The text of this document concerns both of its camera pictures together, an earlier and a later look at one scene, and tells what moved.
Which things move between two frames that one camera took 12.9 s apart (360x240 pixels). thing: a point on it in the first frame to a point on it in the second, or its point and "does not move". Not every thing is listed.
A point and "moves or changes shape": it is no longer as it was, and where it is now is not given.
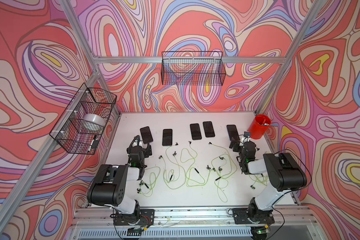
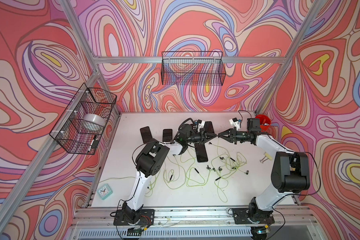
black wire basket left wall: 80,127 does not move
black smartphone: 146,134 does not move
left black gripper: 144,151 to 202,135
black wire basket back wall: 195,68 does not move
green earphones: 143,188 does not move
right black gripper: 236,144 to 231,137
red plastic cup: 258,126 does not move
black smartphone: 195,131 moves or changes shape
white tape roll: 94,121 does not move
